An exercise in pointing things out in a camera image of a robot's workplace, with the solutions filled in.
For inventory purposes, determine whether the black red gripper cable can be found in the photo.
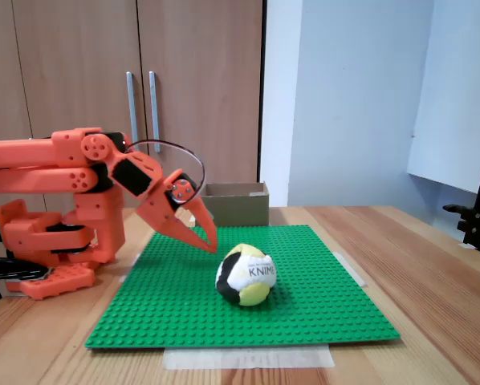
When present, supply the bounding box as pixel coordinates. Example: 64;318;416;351
121;138;207;204

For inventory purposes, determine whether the white wall panel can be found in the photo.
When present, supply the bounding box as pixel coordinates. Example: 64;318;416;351
406;0;480;194

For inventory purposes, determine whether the silver cabinet door handle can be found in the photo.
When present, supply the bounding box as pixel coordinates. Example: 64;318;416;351
148;71;161;154
126;71;140;144

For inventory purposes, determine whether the black camera stand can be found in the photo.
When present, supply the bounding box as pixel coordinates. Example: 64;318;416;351
442;118;480;253

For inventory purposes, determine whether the beige masking tape strip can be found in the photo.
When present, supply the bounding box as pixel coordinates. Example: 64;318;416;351
331;250;368;288
162;344;336;371
118;252;141;284

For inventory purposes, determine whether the yellow white black fabric ball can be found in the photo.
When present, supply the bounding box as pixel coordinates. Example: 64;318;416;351
215;243;278;308

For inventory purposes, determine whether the green studded baseplate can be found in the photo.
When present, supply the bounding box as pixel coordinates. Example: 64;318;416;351
83;224;401;350

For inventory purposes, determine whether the brown cardboard box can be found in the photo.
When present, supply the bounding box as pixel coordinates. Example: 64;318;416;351
199;181;271;228

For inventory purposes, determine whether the black table clamp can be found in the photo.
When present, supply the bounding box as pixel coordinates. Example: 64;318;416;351
0;258;51;282

